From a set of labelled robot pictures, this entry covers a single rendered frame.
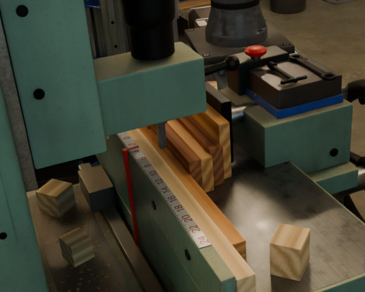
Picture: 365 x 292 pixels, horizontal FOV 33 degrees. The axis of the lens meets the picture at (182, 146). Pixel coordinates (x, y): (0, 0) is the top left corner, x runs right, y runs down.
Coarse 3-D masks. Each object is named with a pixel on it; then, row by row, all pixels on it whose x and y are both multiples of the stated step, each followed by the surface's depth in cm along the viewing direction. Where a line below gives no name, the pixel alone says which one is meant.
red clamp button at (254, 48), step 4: (248, 48) 85; (252, 48) 85; (256, 48) 85; (260, 48) 85; (264, 48) 85; (244, 52) 86; (248, 52) 85; (252, 52) 84; (256, 52) 84; (260, 52) 84; (264, 52) 84; (252, 56) 85; (256, 56) 85; (260, 56) 85
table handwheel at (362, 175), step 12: (348, 84) 95; (360, 84) 92; (348, 96) 95; (360, 96) 93; (360, 156) 99; (360, 168) 93; (360, 180) 92; (348, 192) 92; (348, 204) 105; (360, 216) 104
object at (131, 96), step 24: (96, 72) 69; (120, 72) 69; (144, 72) 69; (168, 72) 70; (192, 72) 71; (120, 96) 69; (144, 96) 70; (168, 96) 71; (192, 96) 72; (120, 120) 70; (144, 120) 71; (168, 120) 73
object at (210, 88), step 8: (208, 88) 82; (208, 96) 81; (216, 96) 79; (224, 96) 79; (216, 104) 79; (224, 104) 78; (240, 104) 84; (248, 104) 84; (256, 104) 84; (224, 112) 78; (232, 112) 83; (240, 112) 83; (232, 120) 83; (240, 120) 84; (232, 136) 80; (232, 144) 81; (232, 152) 81; (232, 160) 82
